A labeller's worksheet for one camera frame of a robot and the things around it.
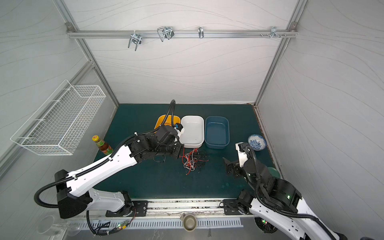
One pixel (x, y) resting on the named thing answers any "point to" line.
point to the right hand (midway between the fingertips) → (236, 152)
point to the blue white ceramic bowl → (257, 142)
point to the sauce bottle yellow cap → (103, 147)
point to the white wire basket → (57, 126)
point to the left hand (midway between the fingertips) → (185, 146)
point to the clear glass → (45, 226)
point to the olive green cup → (189, 222)
